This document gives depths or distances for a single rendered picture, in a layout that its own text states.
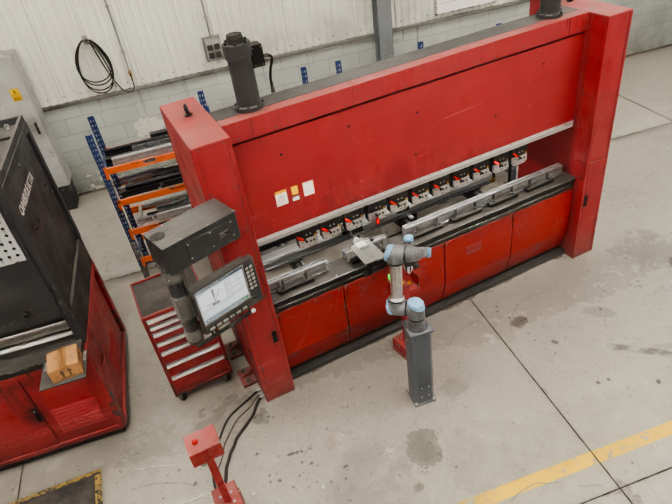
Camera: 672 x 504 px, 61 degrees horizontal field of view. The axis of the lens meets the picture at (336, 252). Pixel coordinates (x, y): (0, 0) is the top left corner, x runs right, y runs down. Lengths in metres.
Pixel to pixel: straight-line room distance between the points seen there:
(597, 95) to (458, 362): 2.45
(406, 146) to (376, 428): 2.15
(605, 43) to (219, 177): 3.13
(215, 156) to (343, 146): 1.01
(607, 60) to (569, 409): 2.71
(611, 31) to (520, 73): 0.73
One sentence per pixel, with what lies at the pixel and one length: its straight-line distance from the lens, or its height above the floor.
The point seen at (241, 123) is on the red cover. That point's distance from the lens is 3.75.
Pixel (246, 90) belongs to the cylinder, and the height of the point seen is 2.44.
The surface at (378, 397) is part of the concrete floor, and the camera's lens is 4.77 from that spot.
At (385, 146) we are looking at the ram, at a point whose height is 1.77.
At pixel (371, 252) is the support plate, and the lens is 4.51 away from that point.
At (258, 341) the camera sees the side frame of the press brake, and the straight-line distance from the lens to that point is 4.42.
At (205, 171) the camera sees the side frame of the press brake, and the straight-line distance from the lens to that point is 3.58.
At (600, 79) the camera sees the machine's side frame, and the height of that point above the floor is 1.81.
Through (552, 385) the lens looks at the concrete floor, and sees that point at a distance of 4.91.
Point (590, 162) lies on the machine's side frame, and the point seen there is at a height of 1.06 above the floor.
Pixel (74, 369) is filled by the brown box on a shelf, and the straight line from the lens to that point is 4.25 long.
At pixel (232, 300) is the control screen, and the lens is 3.73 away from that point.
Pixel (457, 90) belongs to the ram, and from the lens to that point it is 4.52.
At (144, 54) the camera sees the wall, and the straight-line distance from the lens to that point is 8.10.
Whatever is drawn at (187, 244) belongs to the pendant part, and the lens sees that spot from 3.39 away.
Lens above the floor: 3.71
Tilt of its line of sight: 36 degrees down
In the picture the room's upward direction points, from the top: 9 degrees counter-clockwise
